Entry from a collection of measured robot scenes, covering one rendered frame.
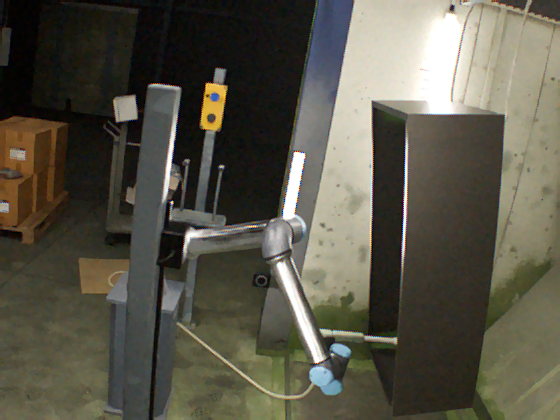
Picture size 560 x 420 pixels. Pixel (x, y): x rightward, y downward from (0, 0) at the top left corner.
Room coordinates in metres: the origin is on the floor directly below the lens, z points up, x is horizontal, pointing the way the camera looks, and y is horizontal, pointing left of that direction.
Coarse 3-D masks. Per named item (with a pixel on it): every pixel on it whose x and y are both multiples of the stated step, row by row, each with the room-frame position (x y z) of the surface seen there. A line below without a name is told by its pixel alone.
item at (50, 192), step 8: (64, 160) 4.82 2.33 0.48; (48, 168) 4.47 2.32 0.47; (56, 168) 4.54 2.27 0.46; (64, 168) 4.83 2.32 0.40; (48, 176) 4.47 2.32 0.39; (56, 176) 4.56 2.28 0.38; (64, 176) 4.85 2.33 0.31; (48, 184) 4.47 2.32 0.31; (56, 184) 4.58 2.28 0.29; (48, 192) 4.47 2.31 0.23; (56, 192) 4.59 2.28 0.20; (48, 200) 4.47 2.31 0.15
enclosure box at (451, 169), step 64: (384, 128) 2.29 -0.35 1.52; (448, 128) 1.70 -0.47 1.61; (384, 192) 2.29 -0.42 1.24; (448, 192) 1.70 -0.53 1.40; (384, 256) 2.30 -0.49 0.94; (448, 256) 1.71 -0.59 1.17; (384, 320) 2.31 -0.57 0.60; (448, 320) 1.72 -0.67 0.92; (384, 384) 1.94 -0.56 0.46; (448, 384) 1.73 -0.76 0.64
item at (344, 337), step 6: (324, 330) 2.18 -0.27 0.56; (330, 330) 2.19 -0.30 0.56; (324, 336) 2.15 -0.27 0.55; (336, 336) 2.15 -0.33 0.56; (342, 336) 2.16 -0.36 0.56; (348, 336) 2.16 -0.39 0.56; (354, 336) 2.16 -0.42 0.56; (360, 336) 2.17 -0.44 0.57; (366, 336) 2.19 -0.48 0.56; (336, 342) 2.15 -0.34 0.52; (342, 342) 2.16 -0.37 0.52; (348, 342) 2.16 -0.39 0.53; (354, 342) 2.16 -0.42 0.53; (360, 342) 2.16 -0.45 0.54; (378, 342) 2.19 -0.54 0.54; (390, 342) 2.19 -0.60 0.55; (396, 342) 2.19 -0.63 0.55
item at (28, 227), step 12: (48, 204) 4.36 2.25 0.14; (60, 204) 4.73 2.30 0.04; (36, 216) 3.99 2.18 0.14; (48, 216) 4.22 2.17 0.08; (0, 228) 3.66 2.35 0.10; (12, 228) 3.67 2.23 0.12; (24, 228) 3.69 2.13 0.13; (36, 228) 3.79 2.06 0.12; (24, 240) 3.69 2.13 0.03; (36, 240) 3.78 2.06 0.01
